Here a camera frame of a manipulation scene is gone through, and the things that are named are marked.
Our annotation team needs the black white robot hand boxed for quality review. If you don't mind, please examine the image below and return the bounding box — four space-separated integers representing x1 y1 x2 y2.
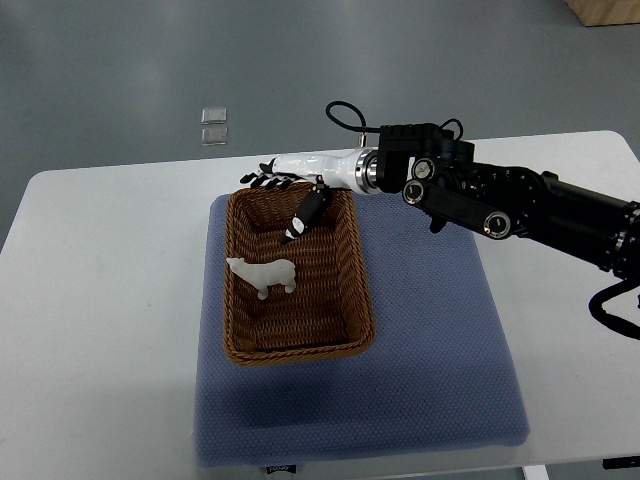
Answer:
240 147 379 245

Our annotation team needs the white bear figurine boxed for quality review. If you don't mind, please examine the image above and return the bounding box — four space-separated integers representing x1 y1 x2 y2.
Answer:
226 257 297 300

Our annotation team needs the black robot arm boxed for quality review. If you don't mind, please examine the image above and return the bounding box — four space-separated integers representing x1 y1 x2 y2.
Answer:
339 118 639 339

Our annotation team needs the brown wicker basket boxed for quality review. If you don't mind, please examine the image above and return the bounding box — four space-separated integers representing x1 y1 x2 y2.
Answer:
223 184 376 367

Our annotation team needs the upper clear floor tile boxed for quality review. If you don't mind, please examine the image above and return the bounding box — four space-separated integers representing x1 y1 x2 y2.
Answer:
201 106 227 125

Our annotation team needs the blue quilted mat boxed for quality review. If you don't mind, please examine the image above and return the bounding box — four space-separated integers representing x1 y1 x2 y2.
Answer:
194 195 529 467

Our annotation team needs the wooden box corner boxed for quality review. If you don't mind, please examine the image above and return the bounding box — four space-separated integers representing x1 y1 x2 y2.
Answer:
565 0 639 27

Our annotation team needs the black label tag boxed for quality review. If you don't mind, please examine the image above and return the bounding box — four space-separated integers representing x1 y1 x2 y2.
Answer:
265 464 297 475

